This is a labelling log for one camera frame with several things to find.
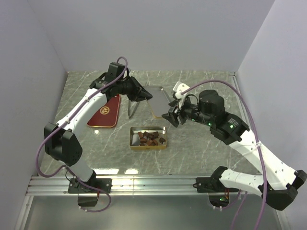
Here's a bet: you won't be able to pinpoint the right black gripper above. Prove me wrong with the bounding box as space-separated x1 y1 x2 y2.
161 95 213 127

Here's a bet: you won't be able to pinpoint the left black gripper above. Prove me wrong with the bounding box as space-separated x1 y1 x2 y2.
117 76 153 102

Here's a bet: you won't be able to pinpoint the grey tin lid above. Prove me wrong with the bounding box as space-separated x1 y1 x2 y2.
145 86 171 118

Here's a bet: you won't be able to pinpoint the metal tongs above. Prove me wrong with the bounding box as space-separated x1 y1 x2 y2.
128 100 140 119

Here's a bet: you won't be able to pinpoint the dark cube chocolate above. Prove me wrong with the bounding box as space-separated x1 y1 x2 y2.
153 132 159 139

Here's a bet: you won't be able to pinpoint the dark heart chocolate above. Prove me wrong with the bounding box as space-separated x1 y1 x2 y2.
159 138 165 145

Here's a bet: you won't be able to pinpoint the dark chocolate piece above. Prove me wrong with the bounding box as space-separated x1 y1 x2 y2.
138 131 149 139

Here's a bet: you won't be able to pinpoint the gold tin box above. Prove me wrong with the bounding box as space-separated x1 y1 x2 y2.
129 126 167 150

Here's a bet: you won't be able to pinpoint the round brown chocolate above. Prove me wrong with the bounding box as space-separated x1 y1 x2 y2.
146 139 158 146

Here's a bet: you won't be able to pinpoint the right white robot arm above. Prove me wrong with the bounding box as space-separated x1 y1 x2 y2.
162 90 307 210

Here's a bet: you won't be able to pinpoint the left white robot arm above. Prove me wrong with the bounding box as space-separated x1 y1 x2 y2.
44 62 153 193

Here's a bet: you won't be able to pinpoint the red rectangular tray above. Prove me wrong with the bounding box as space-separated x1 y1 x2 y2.
87 94 121 128

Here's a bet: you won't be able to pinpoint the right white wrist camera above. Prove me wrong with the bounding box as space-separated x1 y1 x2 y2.
173 81 189 108

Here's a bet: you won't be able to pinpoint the aluminium rail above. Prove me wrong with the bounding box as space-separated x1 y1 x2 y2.
26 174 280 196

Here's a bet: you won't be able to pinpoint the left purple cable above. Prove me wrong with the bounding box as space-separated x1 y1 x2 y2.
35 56 128 213

